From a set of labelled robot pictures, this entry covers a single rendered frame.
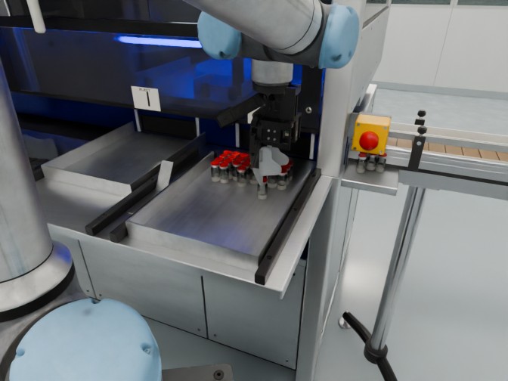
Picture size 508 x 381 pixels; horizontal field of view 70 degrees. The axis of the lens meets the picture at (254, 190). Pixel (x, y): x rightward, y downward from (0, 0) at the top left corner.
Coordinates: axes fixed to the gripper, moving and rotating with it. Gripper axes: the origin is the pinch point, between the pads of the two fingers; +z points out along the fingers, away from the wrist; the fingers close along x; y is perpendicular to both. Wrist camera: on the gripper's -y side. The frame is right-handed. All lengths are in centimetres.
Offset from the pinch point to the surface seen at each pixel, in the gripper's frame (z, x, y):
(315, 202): 5.4, 2.5, 11.9
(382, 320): 63, 30, 33
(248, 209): 5.1, -5.5, -0.5
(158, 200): 2.8, -12.9, -17.3
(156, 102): -8.0, 14.9, -35.8
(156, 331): 93, 16, -53
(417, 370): 93, 39, 51
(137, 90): -10.7, 14.9, -41.4
